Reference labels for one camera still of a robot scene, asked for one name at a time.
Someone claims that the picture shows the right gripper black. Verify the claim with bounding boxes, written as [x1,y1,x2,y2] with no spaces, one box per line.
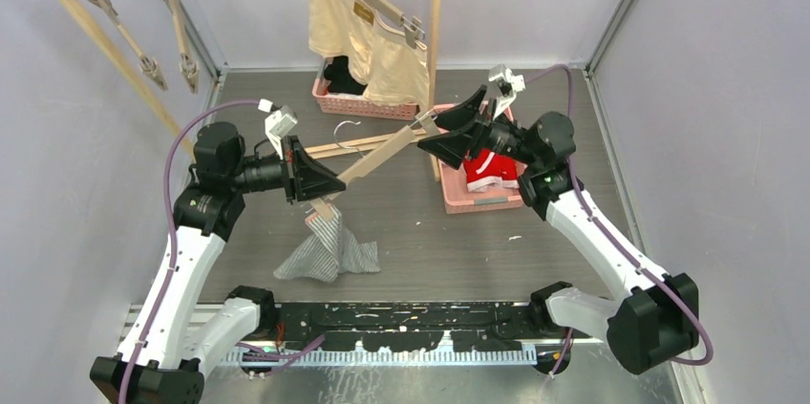
[417,85,541,170]

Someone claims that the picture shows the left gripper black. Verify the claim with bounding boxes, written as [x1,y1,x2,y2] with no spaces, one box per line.
[228,136,345,205]

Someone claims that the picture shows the red underwear white trim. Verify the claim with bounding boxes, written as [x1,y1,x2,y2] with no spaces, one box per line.
[462,149,519,193]

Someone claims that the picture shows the grey striped underwear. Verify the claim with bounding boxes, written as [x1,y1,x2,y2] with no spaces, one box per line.
[273,204,381,283]

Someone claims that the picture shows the wooden hanger of red underwear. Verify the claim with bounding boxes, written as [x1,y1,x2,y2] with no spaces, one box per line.
[166,0,200,94]

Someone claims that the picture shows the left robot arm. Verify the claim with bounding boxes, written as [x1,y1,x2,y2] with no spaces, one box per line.
[89,122,346,403]

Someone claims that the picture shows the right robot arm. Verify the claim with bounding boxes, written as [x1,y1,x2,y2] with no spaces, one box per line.
[418,87,713,374]

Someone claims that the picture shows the beige underwear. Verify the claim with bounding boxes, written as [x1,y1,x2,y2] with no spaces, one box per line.
[309,0,430,107]

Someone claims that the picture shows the empty wooden clip hanger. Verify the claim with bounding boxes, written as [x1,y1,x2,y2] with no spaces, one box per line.
[87,0,168,91]

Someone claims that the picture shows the empty pink basket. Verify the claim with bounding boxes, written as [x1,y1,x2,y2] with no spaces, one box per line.
[432,102,526,216]

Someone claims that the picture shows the pink basket with black clothes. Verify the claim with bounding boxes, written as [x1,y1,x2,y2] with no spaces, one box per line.
[311,58,420,121]

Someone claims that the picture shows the black clothes in basket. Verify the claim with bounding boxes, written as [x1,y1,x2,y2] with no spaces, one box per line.
[323,55,367,96]

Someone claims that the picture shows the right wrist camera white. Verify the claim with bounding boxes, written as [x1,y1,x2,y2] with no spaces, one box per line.
[488,64,525,118]

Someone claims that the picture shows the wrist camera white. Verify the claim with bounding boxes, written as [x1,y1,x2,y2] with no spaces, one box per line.
[488,64,525,118]
[258,98,298,157]

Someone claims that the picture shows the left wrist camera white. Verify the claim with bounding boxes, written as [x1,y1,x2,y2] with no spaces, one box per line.
[258,98,298,157]

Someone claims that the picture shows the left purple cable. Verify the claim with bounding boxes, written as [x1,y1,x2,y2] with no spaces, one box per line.
[117,98,264,404]

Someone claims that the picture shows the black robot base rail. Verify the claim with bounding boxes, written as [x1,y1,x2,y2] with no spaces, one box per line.
[244,302,565,352]

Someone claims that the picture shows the white slotted cable duct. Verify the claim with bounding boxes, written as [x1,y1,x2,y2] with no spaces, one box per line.
[218,345,539,369]

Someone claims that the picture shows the wooden clothes rack frame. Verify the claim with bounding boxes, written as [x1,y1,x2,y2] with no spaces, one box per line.
[30,0,445,183]

